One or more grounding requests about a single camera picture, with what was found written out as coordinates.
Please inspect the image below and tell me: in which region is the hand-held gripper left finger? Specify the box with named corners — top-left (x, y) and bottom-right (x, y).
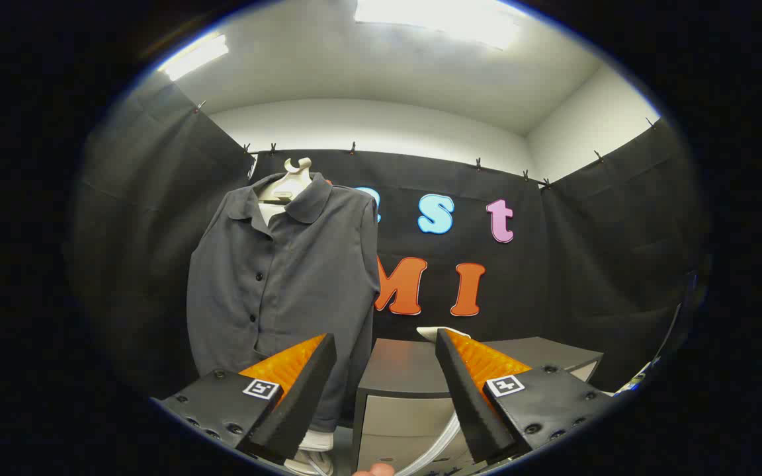
top-left (151, 333), bottom-right (337, 463)

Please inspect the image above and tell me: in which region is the white stand base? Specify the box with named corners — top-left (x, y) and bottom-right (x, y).
top-left (284, 428), bottom-right (337, 476)

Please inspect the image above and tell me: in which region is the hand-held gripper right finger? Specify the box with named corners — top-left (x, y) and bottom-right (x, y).
top-left (435, 328), bottom-right (613, 463)

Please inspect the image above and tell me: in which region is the white garment steamer handle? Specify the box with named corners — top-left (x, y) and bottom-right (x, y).
top-left (417, 326), bottom-right (471, 343)

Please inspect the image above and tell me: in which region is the cream clothes hanger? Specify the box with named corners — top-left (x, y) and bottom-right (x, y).
top-left (257, 157), bottom-right (314, 225)

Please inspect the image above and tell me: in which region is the dark grey button shirt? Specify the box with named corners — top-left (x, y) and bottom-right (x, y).
top-left (187, 173), bottom-right (382, 434)

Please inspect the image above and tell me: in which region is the grey top drawer cabinet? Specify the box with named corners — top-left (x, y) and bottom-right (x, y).
top-left (353, 336), bottom-right (605, 476)

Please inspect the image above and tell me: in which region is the white tray of small items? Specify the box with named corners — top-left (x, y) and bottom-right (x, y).
top-left (613, 360), bottom-right (661, 397)

